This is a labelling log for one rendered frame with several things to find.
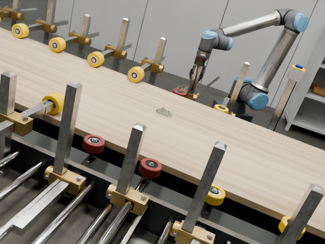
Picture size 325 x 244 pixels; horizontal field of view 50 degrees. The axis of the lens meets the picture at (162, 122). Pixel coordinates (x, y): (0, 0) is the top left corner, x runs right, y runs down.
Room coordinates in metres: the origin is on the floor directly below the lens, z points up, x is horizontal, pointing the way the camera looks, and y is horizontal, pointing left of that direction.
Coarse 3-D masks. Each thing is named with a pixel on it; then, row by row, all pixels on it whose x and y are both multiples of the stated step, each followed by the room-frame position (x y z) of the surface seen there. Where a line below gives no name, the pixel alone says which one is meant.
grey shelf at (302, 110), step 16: (320, 48) 4.31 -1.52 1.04; (320, 64) 4.12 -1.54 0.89; (304, 80) 4.33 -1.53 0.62; (320, 80) 4.54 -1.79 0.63; (304, 96) 4.12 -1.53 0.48; (320, 96) 4.22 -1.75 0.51; (288, 112) 4.36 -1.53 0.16; (304, 112) 4.54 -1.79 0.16; (320, 112) 4.52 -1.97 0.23; (288, 128) 4.12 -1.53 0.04; (320, 128) 4.19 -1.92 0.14
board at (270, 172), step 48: (0, 48) 1.71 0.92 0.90; (48, 48) 1.93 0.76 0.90; (96, 96) 1.49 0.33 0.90; (144, 96) 1.66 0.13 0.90; (144, 144) 1.19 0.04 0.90; (192, 144) 1.31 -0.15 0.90; (240, 144) 1.45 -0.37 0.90; (288, 144) 1.61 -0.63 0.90; (240, 192) 1.07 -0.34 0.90; (288, 192) 1.16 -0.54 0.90
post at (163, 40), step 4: (160, 40) 2.03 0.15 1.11; (164, 40) 2.03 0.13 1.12; (160, 44) 2.03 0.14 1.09; (164, 44) 2.03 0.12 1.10; (160, 48) 2.03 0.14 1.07; (164, 48) 2.06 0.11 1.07; (156, 52) 2.03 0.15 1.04; (160, 52) 2.03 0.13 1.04; (156, 56) 2.03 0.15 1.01; (160, 56) 2.03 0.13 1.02; (156, 60) 2.03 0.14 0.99; (160, 60) 2.03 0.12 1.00; (152, 72) 2.03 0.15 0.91; (152, 76) 2.03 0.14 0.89; (156, 76) 2.05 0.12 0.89; (152, 80) 2.03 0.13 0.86; (152, 84) 2.03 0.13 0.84
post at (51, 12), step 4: (48, 0) 2.17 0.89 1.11; (52, 0) 2.17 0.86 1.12; (56, 0) 2.20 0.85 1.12; (48, 4) 2.17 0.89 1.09; (52, 4) 2.17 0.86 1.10; (48, 8) 2.17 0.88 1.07; (52, 8) 2.17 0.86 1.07; (48, 12) 2.17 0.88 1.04; (52, 12) 2.17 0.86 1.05; (48, 16) 2.17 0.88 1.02; (52, 16) 2.18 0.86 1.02; (48, 20) 2.17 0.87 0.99; (52, 20) 2.18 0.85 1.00; (52, 24) 2.19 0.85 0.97; (44, 32) 2.17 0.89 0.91; (48, 32) 2.17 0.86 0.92; (44, 36) 2.17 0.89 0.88; (48, 36) 2.17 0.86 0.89; (44, 40) 2.17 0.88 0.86; (48, 40) 2.17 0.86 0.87; (44, 44) 2.17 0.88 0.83; (48, 44) 2.17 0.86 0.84
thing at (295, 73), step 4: (292, 64) 1.93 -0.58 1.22; (292, 68) 1.88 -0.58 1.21; (296, 68) 1.88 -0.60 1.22; (300, 68) 1.89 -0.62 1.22; (304, 68) 1.93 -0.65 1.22; (288, 72) 1.94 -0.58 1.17; (292, 72) 1.88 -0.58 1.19; (296, 72) 1.87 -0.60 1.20; (300, 72) 1.87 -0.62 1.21; (304, 72) 1.87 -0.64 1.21; (288, 76) 1.88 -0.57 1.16; (292, 76) 1.88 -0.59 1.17; (296, 76) 1.87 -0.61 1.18; (300, 76) 1.87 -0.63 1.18; (296, 80) 1.87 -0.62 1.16; (300, 80) 1.87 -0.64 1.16
